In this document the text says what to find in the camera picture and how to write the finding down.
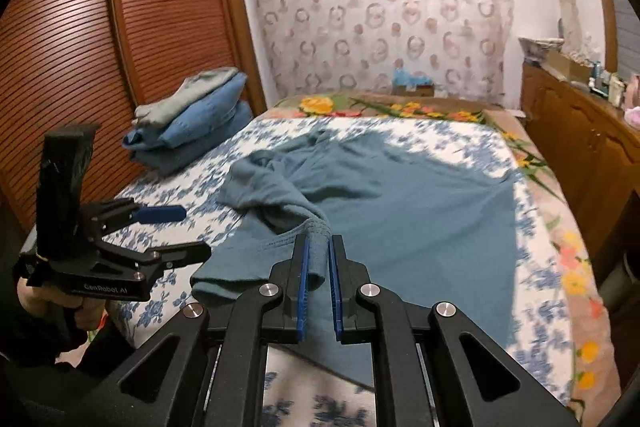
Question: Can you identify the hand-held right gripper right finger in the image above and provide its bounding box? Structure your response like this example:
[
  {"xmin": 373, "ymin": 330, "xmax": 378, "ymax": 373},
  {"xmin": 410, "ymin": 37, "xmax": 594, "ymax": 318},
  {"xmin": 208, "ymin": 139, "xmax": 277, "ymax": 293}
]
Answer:
[{"xmin": 327, "ymin": 234, "xmax": 582, "ymax": 427}]

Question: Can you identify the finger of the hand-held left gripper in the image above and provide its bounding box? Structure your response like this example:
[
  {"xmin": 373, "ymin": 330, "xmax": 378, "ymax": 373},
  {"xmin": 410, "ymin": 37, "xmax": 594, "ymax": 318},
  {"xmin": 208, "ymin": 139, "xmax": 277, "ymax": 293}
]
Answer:
[
  {"xmin": 95, "ymin": 241, "xmax": 212, "ymax": 282},
  {"xmin": 82, "ymin": 199, "xmax": 187, "ymax": 238}
]

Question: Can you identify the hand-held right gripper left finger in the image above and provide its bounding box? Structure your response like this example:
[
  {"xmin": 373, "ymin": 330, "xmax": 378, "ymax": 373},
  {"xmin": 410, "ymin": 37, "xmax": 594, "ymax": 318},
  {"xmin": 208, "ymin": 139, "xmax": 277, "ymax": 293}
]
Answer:
[{"xmin": 75, "ymin": 234, "xmax": 314, "ymax": 427}]

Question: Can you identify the blue-grey t-shirt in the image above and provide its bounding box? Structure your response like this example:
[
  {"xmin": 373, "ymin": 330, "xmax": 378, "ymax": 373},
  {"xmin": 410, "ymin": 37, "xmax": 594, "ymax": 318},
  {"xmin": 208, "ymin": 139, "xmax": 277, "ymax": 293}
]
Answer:
[{"xmin": 191, "ymin": 127, "xmax": 523, "ymax": 390}]

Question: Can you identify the person's left forearm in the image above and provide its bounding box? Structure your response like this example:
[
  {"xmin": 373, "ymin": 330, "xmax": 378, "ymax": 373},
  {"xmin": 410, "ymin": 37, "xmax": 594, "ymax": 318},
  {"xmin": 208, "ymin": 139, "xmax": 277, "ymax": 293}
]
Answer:
[{"xmin": 0, "ymin": 297, "xmax": 138, "ymax": 427}]

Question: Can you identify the person's left hand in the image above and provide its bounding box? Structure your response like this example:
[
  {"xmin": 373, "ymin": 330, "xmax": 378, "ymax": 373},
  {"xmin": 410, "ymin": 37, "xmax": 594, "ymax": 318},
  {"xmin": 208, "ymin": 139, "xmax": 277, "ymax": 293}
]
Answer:
[{"xmin": 17, "ymin": 279, "xmax": 108, "ymax": 350}]

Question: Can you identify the folded dark blue garment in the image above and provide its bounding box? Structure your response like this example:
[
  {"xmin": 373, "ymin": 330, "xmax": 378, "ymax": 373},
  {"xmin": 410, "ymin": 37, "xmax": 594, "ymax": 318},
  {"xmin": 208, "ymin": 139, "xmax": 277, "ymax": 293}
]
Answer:
[{"xmin": 127, "ymin": 99, "xmax": 254, "ymax": 176}]

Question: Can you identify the stack of folded clothes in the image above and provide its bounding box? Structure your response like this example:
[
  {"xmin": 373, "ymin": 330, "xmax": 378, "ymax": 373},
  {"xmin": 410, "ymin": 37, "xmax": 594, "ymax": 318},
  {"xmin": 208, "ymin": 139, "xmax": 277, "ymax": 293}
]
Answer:
[{"xmin": 122, "ymin": 74, "xmax": 249, "ymax": 158}]

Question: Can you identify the folded grey garment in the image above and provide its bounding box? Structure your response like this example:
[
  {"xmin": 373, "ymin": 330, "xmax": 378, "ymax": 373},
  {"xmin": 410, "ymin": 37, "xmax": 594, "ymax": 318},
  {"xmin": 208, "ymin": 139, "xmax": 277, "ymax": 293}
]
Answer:
[{"xmin": 132, "ymin": 67, "xmax": 238, "ymax": 128}]

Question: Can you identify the wooden slatted wardrobe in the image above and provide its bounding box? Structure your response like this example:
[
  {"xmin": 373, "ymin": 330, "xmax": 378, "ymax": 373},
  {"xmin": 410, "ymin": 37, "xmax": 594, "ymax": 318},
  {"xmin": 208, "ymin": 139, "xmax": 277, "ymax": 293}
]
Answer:
[{"xmin": 0, "ymin": 0, "xmax": 267, "ymax": 233}]

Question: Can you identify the blue white floral bed sheet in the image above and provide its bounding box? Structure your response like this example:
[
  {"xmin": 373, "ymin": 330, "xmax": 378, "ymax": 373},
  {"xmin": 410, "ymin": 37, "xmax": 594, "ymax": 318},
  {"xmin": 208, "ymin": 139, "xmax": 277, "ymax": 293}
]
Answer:
[{"xmin": 107, "ymin": 114, "xmax": 576, "ymax": 427}]

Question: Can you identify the small cardboard box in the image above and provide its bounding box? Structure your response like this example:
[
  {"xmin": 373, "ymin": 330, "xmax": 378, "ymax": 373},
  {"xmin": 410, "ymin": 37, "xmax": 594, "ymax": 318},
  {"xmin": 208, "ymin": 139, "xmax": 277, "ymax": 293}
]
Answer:
[{"xmin": 392, "ymin": 83, "xmax": 436, "ymax": 98}]

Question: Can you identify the blue plastic bag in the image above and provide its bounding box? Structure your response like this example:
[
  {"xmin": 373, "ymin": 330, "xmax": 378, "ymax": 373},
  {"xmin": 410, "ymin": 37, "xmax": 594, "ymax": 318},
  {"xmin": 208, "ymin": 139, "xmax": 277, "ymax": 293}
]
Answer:
[{"xmin": 392, "ymin": 67, "xmax": 433, "ymax": 88}]

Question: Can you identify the dark round object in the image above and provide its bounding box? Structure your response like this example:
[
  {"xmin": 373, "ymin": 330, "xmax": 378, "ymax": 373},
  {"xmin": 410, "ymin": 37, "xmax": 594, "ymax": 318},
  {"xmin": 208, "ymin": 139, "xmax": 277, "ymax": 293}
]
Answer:
[{"xmin": 597, "ymin": 251, "xmax": 640, "ymax": 320}]

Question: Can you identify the wooden cabinet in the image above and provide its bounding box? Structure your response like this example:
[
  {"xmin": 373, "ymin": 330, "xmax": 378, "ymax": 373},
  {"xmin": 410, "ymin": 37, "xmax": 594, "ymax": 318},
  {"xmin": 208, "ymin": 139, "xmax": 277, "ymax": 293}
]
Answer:
[{"xmin": 520, "ymin": 62, "xmax": 640, "ymax": 280}]

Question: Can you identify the pink soft object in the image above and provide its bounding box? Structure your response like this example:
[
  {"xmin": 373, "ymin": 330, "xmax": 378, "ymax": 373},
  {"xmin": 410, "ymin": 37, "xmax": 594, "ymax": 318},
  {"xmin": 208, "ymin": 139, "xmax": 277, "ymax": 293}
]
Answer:
[{"xmin": 624, "ymin": 74, "xmax": 640, "ymax": 128}]

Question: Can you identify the ring patterned curtain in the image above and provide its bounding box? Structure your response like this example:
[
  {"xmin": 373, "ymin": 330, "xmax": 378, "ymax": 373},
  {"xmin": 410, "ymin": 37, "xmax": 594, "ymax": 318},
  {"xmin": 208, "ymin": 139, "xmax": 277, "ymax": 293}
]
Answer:
[{"xmin": 239, "ymin": 0, "xmax": 517, "ymax": 108}]

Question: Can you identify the wooden door frame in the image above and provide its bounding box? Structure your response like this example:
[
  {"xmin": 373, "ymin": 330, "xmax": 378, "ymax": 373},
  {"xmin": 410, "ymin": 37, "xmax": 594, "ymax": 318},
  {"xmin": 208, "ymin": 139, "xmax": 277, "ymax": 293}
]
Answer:
[{"xmin": 591, "ymin": 0, "xmax": 622, "ymax": 75}]

